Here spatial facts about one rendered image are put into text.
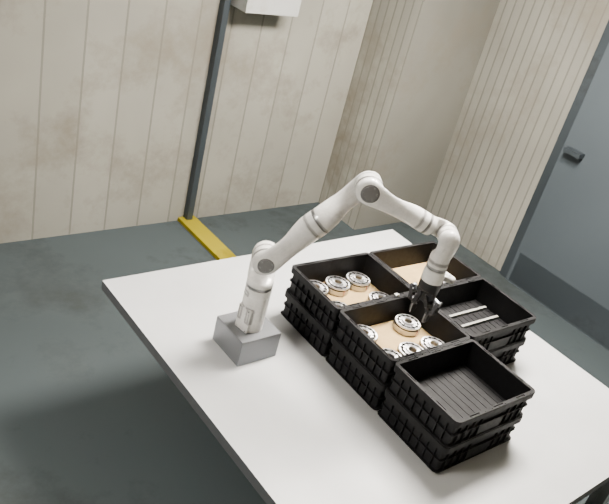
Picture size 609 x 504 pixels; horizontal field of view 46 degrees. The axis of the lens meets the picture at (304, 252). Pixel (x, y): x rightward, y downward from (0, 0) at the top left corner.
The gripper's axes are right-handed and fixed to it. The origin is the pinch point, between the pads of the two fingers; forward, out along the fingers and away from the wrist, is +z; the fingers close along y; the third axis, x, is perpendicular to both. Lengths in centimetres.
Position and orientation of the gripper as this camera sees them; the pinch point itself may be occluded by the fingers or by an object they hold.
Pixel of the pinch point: (418, 313)
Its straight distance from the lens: 252.5
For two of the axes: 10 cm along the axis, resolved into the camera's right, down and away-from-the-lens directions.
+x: 7.7, -1.4, 6.2
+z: -2.3, 8.5, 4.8
